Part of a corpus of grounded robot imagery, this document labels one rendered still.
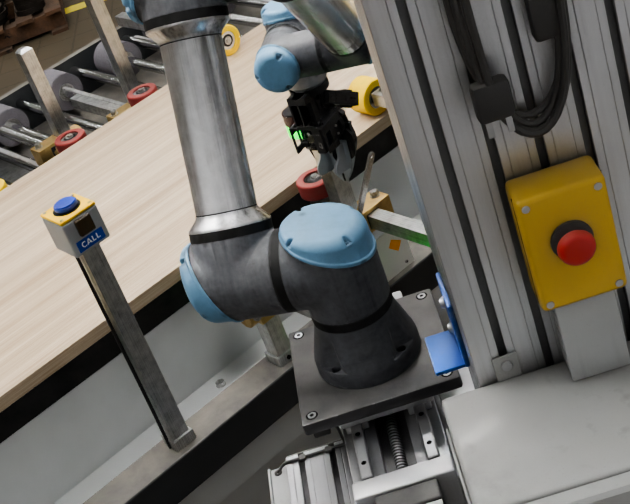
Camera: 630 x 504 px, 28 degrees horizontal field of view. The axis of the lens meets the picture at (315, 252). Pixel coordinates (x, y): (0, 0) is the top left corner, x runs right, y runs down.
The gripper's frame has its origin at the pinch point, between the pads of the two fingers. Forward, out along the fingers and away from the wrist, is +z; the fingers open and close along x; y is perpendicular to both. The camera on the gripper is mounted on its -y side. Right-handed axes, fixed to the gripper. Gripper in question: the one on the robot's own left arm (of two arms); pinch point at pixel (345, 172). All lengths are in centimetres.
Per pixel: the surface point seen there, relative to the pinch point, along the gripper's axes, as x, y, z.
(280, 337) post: -13.5, 18.6, 25.1
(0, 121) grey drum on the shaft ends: -146, -52, 17
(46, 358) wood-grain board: -45, 45, 11
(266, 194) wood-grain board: -26.4, -8.0, 10.6
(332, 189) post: -6.8, -3.4, 6.2
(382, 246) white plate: -3.1, -7.8, 22.7
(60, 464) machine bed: -49, 51, 33
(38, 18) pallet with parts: -365, -285, 90
